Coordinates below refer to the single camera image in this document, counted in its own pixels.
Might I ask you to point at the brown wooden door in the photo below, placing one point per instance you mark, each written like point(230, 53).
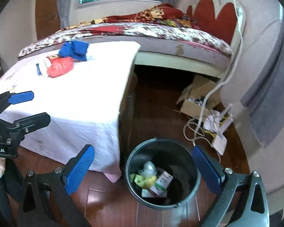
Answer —
point(46, 18)

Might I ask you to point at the cardboard box under bed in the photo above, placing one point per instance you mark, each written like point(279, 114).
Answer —
point(193, 96)

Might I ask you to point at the grey curtain right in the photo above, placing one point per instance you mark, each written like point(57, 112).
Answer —
point(265, 98)

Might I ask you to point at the grey curtain left of window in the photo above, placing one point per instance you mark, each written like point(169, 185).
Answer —
point(63, 7)

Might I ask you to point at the green white box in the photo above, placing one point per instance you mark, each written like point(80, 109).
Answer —
point(162, 183)

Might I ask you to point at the black trash bucket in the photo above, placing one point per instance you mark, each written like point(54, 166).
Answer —
point(172, 157)

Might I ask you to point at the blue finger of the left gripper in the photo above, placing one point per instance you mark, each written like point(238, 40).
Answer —
point(21, 127)
point(7, 99)

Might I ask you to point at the floral bed sheet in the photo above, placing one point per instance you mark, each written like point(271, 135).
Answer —
point(187, 35)

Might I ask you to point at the blue white paper bowl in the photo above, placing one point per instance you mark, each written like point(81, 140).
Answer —
point(42, 67)

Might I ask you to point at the person left hand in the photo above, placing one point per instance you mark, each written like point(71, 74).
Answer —
point(2, 166)

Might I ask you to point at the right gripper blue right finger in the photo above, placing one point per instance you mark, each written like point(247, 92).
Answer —
point(252, 207)

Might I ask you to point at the yellow cloth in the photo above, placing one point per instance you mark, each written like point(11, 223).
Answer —
point(143, 181)

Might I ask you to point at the red patterned blanket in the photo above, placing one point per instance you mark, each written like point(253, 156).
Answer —
point(162, 14)

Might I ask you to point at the bed frame with red headboard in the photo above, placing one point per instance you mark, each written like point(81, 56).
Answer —
point(225, 22)

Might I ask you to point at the pink floral table cloth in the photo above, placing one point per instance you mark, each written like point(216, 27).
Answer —
point(84, 104)

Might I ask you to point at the red plastic bag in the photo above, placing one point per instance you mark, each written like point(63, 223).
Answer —
point(59, 66)

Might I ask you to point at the red white carton box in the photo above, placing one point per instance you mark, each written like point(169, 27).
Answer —
point(147, 193)

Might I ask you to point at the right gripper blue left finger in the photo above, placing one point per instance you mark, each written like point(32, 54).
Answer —
point(56, 186)

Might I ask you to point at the blue cloth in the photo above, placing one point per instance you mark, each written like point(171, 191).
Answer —
point(74, 49)

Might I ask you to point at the white router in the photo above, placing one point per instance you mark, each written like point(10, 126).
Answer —
point(216, 124)

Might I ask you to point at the clear plastic bag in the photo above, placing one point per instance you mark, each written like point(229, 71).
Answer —
point(148, 170)

